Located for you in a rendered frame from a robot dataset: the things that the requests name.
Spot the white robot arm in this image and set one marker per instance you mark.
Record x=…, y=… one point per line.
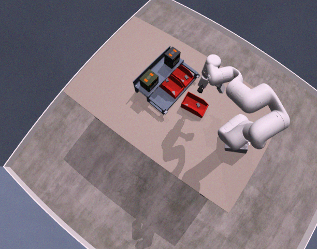
x=237, y=132

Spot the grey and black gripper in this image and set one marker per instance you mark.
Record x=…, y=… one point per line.
x=202, y=83

